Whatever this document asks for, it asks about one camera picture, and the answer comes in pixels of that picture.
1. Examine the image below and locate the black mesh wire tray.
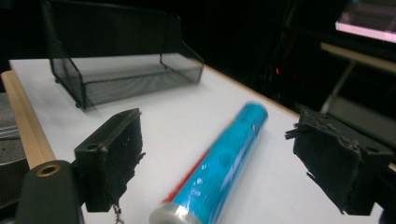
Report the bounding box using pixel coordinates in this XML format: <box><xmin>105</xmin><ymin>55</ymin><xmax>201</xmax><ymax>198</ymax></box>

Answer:
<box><xmin>40</xmin><ymin>0</ymin><xmax>205</xmax><ymax>110</ymax></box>

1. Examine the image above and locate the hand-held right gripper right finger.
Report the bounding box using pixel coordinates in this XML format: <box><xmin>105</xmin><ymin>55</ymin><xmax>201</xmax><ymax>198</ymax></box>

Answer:
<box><xmin>284</xmin><ymin>108</ymin><xmax>395</xmax><ymax>217</ymax></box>

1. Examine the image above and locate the computer monitor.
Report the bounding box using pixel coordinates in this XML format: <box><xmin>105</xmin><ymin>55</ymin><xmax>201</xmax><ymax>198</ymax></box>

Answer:
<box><xmin>334</xmin><ymin>0</ymin><xmax>396</xmax><ymax>44</ymax></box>

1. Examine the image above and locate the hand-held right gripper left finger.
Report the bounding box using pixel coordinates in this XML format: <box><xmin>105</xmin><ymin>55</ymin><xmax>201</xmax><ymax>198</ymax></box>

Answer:
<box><xmin>74</xmin><ymin>107</ymin><xmax>147</xmax><ymax>213</ymax></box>

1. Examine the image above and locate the blue toothpaste tube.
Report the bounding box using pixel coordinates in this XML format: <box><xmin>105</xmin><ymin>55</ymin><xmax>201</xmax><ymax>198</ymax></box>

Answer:
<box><xmin>148</xmin><ymin>102</ymin><xmax>269</xmax><ymax>224</ymax></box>

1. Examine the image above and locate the metal stand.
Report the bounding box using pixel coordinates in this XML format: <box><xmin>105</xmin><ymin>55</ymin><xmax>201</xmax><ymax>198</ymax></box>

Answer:
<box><xmin>319</xmin><ymin>42</ymin><xmax>396</xmax><ymax>147</ymax></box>

